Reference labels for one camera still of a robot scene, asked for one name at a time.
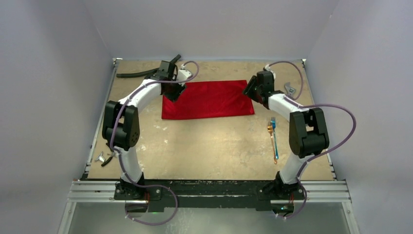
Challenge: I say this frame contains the red cloth napkin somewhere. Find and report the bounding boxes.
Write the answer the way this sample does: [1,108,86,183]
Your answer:
[161,80,255,120]

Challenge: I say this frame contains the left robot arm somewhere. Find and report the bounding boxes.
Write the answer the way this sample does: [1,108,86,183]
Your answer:
[102,61,196,199]

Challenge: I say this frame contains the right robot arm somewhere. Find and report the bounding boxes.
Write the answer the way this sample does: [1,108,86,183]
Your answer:
[243,71,330,198]

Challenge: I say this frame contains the blue utensil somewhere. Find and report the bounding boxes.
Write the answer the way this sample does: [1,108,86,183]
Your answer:
[270,117,279,164]

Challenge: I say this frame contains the gold fork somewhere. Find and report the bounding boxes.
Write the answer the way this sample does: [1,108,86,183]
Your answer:
[267,121,278,164]

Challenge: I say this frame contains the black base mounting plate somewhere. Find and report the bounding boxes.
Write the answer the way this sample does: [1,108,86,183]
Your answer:
[114,179,304,212]

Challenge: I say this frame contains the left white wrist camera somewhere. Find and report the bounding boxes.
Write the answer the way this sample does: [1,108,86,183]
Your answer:
[176,65,193,86]

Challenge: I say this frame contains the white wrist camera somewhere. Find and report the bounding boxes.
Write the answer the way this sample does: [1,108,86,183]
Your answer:
[176,65,193,86]
[263,64,276,79]

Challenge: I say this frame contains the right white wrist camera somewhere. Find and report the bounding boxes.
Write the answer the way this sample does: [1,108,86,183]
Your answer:
[263,64,276,79]

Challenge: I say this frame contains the black corrugated hose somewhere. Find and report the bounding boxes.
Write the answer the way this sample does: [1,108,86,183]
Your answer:
[116,54,182,79]

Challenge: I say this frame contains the adjustable wrench orange handle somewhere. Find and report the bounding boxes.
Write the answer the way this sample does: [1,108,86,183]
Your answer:
[284,82,296,98]

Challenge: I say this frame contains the black handled pliers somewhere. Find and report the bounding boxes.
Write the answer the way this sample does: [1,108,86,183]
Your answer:
[94,151,116,167]

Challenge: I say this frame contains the aluminium frame rail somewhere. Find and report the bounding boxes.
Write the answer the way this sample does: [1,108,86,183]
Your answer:
[69,60,351,203]

